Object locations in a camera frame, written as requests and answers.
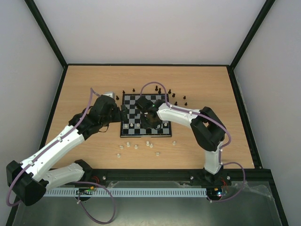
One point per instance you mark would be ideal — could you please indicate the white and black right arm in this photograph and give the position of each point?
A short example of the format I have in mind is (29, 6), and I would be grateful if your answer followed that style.
(207, 129)

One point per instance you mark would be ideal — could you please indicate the light blue slotted cable duct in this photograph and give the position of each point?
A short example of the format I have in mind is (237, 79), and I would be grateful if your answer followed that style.
(128, 192)

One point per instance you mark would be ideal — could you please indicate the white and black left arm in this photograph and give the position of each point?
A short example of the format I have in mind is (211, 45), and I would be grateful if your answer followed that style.
(32, 177)

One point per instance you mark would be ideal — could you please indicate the black enclosure frame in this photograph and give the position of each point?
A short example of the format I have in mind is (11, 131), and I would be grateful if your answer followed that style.
(221, 75)

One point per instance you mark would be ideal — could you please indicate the black and silver chessboard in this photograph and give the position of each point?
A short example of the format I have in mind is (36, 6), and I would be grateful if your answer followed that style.
(129, 101)

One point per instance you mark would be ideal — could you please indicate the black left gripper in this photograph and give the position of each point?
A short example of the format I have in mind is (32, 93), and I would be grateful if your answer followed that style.
(124, 112)

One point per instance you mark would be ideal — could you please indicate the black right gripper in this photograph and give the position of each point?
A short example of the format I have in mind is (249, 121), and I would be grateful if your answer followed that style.
(149, 120)

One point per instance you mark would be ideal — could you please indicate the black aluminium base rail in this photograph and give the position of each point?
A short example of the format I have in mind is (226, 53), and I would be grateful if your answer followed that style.
(195, 177)

